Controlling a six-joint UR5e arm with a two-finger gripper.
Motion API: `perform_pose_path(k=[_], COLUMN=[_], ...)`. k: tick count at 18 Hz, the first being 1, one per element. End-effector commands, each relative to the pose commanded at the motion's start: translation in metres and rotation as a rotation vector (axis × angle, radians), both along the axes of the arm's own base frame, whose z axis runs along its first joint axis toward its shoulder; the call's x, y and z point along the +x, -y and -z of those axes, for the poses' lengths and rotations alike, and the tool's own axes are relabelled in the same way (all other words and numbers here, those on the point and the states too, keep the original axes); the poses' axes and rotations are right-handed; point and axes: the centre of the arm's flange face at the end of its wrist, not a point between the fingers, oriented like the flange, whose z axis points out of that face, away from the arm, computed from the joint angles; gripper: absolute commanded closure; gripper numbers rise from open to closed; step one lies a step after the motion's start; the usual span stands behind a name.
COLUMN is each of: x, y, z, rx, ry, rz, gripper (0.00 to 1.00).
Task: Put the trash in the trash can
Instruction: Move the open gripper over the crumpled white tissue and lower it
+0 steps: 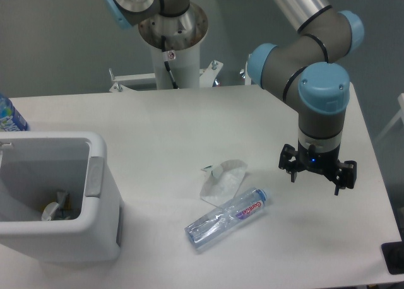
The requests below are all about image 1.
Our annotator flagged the white plastic bag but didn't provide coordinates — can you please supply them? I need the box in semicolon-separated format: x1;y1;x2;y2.
199;159;247;206

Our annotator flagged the trash inside the can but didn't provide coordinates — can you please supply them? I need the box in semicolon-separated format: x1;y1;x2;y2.
41;191;75;221

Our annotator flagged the clear plastic bottle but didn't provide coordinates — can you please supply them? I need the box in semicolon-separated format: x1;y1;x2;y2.
184;188;268;249

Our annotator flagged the blue labelled water bottle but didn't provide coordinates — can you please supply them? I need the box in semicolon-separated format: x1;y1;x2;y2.
1;94;28;132

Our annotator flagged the white plastic trash can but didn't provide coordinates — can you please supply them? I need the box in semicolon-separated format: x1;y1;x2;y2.
1;131;124;262

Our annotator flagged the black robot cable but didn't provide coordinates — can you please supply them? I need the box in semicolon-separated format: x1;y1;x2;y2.
160;35;179;90

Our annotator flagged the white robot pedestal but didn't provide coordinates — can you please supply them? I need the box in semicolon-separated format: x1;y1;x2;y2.
138;3;209;90

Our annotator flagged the white pedestal foot bracket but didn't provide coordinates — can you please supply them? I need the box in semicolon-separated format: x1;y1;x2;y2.
108;60;255;93

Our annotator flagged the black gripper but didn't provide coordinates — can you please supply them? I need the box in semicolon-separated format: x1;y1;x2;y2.
278;141;357;196

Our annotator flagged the white frame at right edge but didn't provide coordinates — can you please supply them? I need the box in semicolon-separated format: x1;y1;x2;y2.
374;93;403;143

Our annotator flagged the black device at table edge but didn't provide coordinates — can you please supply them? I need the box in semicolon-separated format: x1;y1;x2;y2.
381;241;403;275

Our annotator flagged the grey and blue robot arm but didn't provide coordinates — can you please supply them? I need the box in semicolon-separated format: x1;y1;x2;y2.
104;0;364;190

